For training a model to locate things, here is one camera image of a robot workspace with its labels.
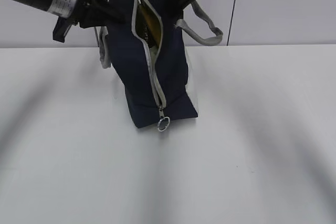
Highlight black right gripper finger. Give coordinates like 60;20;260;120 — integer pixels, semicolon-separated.
166;0;192;17

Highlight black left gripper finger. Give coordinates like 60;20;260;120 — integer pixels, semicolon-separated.
79;0;125;29
52;17;79;42

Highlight yellow banana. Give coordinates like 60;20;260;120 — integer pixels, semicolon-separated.
135;4;162;48

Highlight green lidded glass container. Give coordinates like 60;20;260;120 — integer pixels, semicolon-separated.
149;46;158;61

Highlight navy insulated lunch bag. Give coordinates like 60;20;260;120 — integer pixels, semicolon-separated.
98;0;223;132

